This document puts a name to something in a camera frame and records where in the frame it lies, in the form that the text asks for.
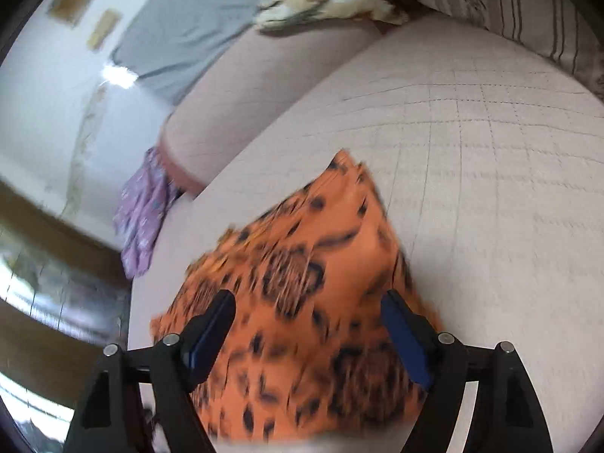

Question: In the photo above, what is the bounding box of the pink bolster cushion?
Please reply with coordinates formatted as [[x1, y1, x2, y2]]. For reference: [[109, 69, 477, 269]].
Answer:
[[158, 12, 407, 196]]

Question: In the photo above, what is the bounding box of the purple floral cloth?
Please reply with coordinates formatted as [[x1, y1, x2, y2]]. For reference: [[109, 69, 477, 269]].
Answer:
[[113, 146, 182, 279]]

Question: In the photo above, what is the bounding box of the striped floral pillow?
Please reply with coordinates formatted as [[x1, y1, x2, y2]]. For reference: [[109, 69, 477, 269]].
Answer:
[[394, 0, 604, 100]]

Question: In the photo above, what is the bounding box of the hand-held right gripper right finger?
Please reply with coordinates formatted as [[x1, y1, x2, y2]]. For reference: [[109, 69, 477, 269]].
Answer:
[[380, 290, 554, 453]]

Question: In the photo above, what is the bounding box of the orange floral blouse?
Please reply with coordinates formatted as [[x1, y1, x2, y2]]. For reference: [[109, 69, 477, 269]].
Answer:
[[150, 148, 444, 445]]

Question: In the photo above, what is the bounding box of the wooden glass door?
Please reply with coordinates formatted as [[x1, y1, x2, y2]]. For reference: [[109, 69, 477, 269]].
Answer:
[[0, 177, 135, 453]]

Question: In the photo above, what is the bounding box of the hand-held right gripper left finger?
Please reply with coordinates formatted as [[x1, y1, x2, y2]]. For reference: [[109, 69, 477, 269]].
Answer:
[[63, 290, 237, 453]]

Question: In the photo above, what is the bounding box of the grey pillow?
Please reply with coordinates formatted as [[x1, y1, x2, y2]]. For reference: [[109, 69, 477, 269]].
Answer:
[[111, 0, 267, 107]]

